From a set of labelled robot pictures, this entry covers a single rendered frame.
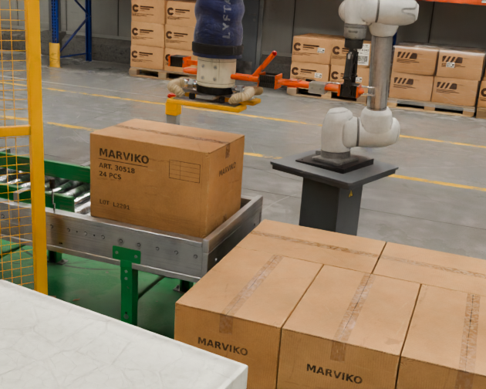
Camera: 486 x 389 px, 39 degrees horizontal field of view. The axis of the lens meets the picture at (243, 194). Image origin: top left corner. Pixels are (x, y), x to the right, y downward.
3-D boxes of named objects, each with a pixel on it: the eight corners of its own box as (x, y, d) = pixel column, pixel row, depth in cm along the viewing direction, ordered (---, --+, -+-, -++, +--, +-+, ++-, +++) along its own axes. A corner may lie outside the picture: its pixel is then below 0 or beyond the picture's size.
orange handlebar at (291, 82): (159, 72, 307) (159, 63, 306) (187, 65, 334) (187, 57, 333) (362, 96, 278) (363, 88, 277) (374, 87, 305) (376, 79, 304)
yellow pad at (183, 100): (166, 103, 297) (166, 91, 295) (176, 99, 306) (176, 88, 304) (238, 113, 287) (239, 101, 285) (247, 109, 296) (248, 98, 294)
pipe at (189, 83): (168, 94, 298) (168, 81, 296) (191, 86, 320) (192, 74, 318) (241, 103, 287) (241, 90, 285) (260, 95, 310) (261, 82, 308)
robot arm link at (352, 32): (342, 23, 272) (340, 38, 274) (365, 25, 269) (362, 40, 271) (347, 22, 280) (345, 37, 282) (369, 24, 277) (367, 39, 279)
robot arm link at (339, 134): (320, 145, 366) (322, 105, 360) (354, 146, 364) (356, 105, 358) (320, 152, 351) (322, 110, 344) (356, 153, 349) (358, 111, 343)
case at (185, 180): (89, 215, 320) (89, 132, 308) (133, 193, 355) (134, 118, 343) (205, 240, 300) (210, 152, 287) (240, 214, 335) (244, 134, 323)
